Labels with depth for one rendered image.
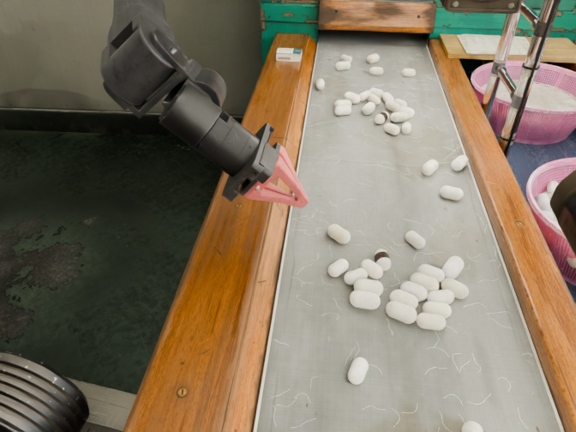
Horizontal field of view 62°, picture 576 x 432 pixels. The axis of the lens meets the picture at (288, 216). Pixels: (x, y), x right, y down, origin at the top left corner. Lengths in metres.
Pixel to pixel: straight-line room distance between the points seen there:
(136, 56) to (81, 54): 1.96
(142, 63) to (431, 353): 0.44
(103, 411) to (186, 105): 0.53
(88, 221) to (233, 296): 1.50
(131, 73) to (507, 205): 0.55
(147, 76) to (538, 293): 0.51
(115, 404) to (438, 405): 0.53
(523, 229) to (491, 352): 0.21
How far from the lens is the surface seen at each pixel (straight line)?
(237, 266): 0.61
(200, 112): 0.55
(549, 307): 0.64
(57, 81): 2.62
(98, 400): 0.88
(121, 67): 0.55
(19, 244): 2.04
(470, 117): 1.01
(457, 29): 1.44
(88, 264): 1.84
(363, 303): 0.58
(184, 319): 0.56
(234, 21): 2.22
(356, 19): 1.34
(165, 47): 0.55
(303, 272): 0.63
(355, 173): 0.82
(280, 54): 1.20
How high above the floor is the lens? 1.19
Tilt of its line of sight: 39 degrees down
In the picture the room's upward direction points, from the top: straight up
